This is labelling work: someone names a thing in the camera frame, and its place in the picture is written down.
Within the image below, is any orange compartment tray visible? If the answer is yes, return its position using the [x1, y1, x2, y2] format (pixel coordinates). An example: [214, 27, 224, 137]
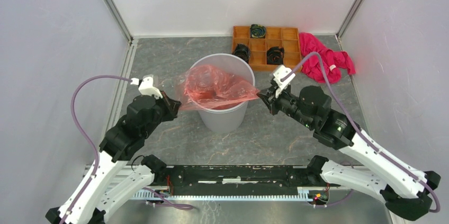
[232, 26, 302, 71]

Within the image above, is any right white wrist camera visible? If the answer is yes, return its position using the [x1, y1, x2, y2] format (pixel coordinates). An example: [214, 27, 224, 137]
[271, 65, 295, 98]

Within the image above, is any black rolled belt right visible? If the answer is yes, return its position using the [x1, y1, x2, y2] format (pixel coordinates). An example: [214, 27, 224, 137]
[266, 46, 285, 65]

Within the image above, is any pink crumpled cloth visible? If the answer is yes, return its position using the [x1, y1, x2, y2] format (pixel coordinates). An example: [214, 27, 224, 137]
[299, 32, 356, 84]

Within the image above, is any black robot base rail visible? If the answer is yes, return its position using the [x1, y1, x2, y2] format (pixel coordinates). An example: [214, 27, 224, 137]
[138, 155, 329, 196]

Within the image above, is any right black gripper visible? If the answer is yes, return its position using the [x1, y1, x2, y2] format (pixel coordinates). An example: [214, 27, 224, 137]
[256, 82, 315, 129]

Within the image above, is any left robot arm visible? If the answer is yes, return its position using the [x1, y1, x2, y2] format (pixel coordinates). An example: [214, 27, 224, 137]
[46, 92, 181, 223]

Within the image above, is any red translucent trash bag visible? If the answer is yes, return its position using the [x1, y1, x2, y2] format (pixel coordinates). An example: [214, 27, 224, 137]
[175, 65, 259, 111]

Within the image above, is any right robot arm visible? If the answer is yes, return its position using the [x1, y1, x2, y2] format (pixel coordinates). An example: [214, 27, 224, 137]
[258, 86, 441, 221]

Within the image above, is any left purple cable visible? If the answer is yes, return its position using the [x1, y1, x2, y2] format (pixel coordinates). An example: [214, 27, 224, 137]
[58, 75, 139, 224]

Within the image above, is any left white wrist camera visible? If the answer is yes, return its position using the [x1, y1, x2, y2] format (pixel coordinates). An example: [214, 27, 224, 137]
[130, 74, 163, 99]

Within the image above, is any white slotted cable duct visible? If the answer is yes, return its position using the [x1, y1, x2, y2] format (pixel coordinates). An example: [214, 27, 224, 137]
[130, 187, 330, 202]

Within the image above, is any dark rolled belt top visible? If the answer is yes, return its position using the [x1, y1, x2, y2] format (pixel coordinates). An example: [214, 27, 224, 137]
[250, 24, 266, 39]

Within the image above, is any grey plastic trash bin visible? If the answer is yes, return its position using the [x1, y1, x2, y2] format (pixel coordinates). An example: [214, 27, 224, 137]
[191, 53, 255, 133]

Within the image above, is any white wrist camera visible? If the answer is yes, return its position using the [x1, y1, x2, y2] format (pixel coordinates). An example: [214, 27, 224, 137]
[271, 65, 295, 98]
[130, 74, 163, 99]

